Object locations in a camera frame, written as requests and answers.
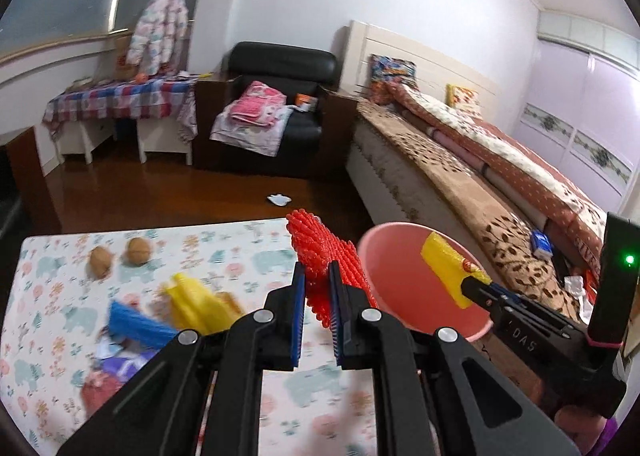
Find blue packet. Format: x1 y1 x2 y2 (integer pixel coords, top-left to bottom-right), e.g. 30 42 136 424
531 230 553 257

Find dark wooden cabinet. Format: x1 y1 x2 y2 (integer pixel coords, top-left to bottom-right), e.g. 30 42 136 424
0 126 62 237

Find red foam fruit net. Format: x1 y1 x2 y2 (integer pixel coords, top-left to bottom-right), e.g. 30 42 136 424
286 209 381 332

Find lilac sliding door wardrobe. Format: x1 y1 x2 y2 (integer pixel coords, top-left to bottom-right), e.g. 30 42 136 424
515 9 640 217

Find yellow flower pillow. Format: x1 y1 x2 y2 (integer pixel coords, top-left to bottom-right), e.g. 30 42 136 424
446 84 481 112

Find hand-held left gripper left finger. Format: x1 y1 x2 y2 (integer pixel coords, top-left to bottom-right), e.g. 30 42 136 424
56 262 307 456

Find colourful patterned pillow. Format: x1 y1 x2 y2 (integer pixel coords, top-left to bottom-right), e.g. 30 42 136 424
369 55 417 104

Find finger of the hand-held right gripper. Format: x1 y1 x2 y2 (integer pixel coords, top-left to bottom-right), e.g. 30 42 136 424
467 275 588 337
461 281 591 372

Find hanging pastel padded jacket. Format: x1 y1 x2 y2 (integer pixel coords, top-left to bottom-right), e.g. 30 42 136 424
125 0 190 74

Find floral bear print tablecloth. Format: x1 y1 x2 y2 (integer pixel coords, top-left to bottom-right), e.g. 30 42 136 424
1 219 441 456

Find white table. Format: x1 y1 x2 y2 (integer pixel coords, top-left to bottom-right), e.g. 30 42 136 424
52 116 193 166

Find pink rolled mat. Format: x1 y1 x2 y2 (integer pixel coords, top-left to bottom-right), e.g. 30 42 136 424
434 129 501 187

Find plaid tablecloth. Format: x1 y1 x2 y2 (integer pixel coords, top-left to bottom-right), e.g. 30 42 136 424
42 74 198 141

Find black leather armchair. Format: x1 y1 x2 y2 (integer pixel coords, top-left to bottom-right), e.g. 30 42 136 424
220 41 338 179

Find brown paper bag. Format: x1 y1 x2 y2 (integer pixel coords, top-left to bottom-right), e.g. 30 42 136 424
115 34 141 80

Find pink plastic basin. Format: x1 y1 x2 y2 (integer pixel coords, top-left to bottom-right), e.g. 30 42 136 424
357 221 496 342

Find walnut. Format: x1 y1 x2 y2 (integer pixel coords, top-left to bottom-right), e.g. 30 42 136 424
125 237 152 267
89 246 116 279

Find person's right forearm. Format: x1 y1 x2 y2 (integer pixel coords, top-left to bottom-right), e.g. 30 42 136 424
552 408 627 456

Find white printed cloth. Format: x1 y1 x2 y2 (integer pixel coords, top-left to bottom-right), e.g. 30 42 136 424
210 104 296 157

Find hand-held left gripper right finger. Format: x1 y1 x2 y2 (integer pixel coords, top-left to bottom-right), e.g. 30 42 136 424
327 261 583 456

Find purple face mask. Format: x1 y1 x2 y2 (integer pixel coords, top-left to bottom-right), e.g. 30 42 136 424
95 336 161 377

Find cream bed headboard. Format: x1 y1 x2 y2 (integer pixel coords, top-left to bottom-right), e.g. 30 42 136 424
332 19 503 110

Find patterned mattress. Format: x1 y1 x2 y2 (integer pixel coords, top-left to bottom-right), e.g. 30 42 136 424
345 109 501 297

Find pink folded blanket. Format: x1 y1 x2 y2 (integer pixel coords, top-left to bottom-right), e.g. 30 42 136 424
227 80 287 129

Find yellow foam fruit net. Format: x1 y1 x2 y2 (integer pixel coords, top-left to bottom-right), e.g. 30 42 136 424
167 272 241 337
421 231 493 309

